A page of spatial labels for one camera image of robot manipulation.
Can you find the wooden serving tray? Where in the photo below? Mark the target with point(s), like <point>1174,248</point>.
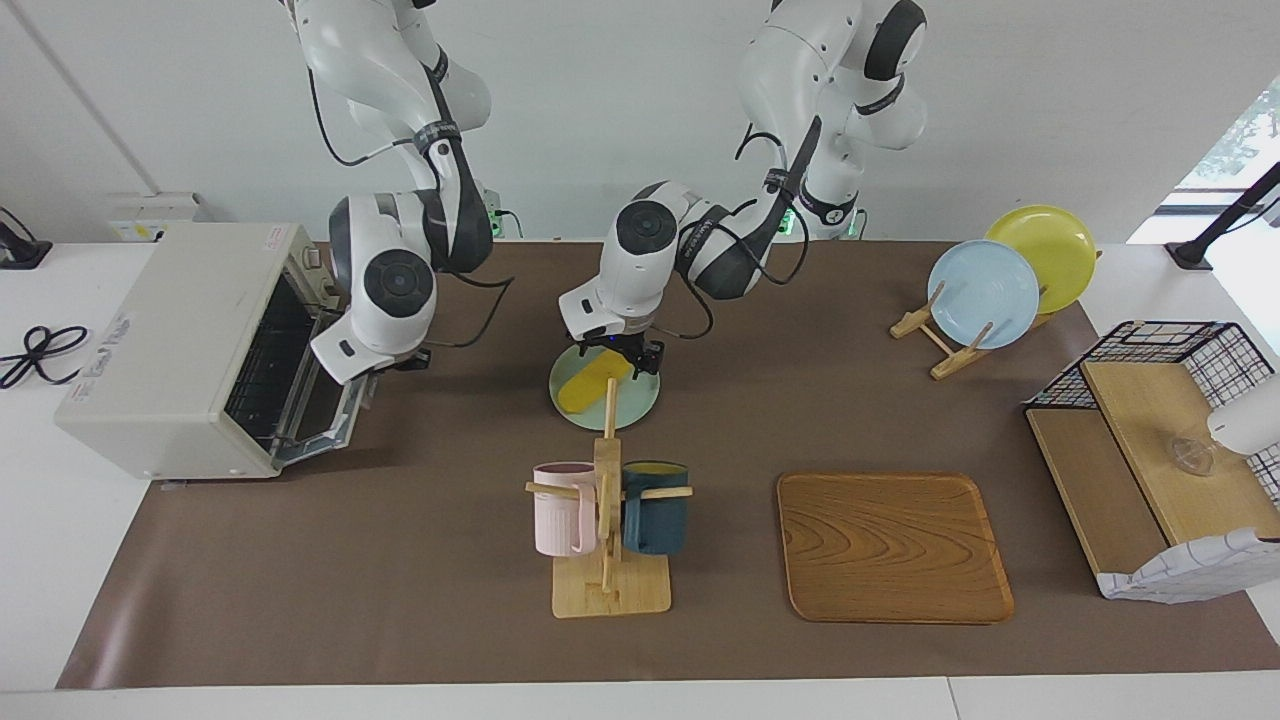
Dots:
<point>890,550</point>

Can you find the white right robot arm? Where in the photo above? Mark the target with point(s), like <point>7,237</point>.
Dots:
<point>400,285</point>

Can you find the clear glass cup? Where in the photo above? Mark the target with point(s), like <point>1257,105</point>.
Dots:
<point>1193,457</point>

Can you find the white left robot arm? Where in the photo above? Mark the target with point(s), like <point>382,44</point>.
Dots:
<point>650,230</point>

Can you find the white rounded object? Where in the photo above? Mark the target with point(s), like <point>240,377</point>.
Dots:
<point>1250,415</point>

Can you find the wooden mug tree stand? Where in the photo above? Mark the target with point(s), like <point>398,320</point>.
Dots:
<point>610,595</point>

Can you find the brown table mat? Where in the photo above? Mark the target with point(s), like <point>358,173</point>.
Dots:
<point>400,560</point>

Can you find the white socket box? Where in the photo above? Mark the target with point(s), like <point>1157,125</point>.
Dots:
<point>160,218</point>

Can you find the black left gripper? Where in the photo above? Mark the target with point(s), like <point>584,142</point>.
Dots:
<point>615,343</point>

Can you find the light blue plate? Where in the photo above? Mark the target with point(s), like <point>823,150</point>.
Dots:
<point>980,295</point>

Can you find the pink mug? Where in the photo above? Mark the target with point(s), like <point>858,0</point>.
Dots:
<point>560,520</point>

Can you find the pale green plate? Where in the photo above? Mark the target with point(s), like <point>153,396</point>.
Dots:
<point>640,405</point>

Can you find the white checked cloth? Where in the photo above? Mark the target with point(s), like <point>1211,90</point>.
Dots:
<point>1190,570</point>

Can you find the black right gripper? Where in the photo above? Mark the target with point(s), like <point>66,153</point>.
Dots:
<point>405,358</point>

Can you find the beige toaster oven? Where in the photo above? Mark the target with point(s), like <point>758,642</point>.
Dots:
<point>170,330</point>

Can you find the black clamp base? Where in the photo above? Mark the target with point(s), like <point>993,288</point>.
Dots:
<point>20,255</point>

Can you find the yellow corn cob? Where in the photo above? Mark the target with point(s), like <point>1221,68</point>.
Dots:
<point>585,390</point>

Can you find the wooden plate rack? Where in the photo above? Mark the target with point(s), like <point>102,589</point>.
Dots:
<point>955,362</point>

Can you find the dark teal mug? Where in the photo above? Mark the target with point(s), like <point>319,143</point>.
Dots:
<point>655,520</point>

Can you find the yellow plate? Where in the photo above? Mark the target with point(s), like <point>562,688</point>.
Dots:
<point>1055,250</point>

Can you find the toaster oven glass door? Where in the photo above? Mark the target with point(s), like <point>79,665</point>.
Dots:
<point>325,420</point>

